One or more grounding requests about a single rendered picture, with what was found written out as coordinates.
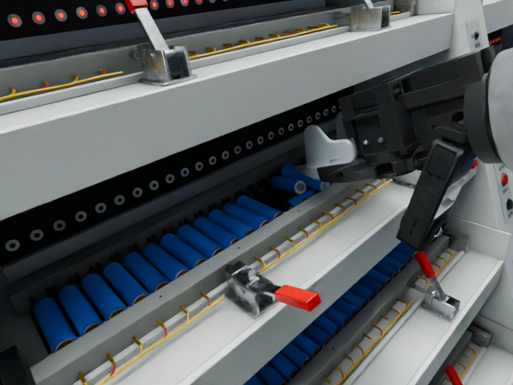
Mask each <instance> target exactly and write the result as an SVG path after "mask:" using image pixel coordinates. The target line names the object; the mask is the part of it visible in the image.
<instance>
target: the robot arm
mask: <svg viewBox="0 0 513 385"><path fill-rule="evenodd" d="M399 81H402V83H399ZM377 84H378V86H375V87H372V88H370V89H366V90H363V91H361V92H357V93H354V94H352V95H348V96H344V97H342V98H339V99H338V102H339V105H340V109H341V112H339V113H338V114H337V117H336V131H337V140H336V141H333V140H331V139H330V138H328V136H327V135H326V134H325V133H324V132H323V131H322V130H321V129H320V128H319V127H318V126H317V125H309V126H308V127H307V128H306V129H305V131H304V140H305V153H306V160H307V163H306V164H304V165H299V166H296V167H295V168H296V170H297V172H298V173H301V174H303V175H305V176H308V177H310V178H312V179H314V180H320V181H321V182H327V183H348V182H354V181H358V180H366V179H385V178H390V177H395V176H402V175H405V174H408V173H411V172H413V171H415V170H416V169H418V170H421V174H420V176H419V178H418V181H417V184H416V187H415V190H414V192H413V194H412V197H411V200H410V202H409V204H408V208H407V210H406V211H405V213H404V215H403V217H402V220H401V222H400V228H399V230H398V234H397V235H396V238H397V239H399V240H400V241H402V242H403V243H405V244H407V245H408V246H409V247H411V248H413V249H415V250H416V251H417V252H419V251H420V250H421V249H422V248H424V247H425V246H426V245H427V244H429V245H431V244H433V243H434V242H435V241H436V240H437V239H438V238H439V237H440V235H441V234H442V232H443V230H444V229H445V227H446V224H447V216H448V215H449V213H450V210H451V208H452V206H453V204H454V202H455V200H456V198H457V196H458V194H459V192H460V190H461V187H462V185H463V183H464V181H465V179H466V177H467V175H468V173H469V171H470V169H471V166H472V165H473V162H474V160H475V159H476V157H478V158H479V159H480V160H481V161H482V162H483V163H487V164H490V163H503V165H504V166H505V167H506V168H508V169H509V170H510V171H511V172H513V48H511V49H507V50H503V51H502V52H500V53H499V54H498V55H497V56H496V55H495V49H494V45H492V46H489V47H485V48H482V49H480V50H476V51H473V52H471V53H467V54H464V55H462V56H459V57H455V58H453V59H450V60H446V61H444V62H441V63H437V64H434V65H432V66H426V67H423V68H420V69H418V70H414V71H411V72H409V73H405V74H402V75H400V76H396V77H393V78H391V79H387V80H384V81H382V82H378V83H377ZM364 112H365V113H364ZM361 113H363V114H361ZM358 114H361V115H358Z"/></svg>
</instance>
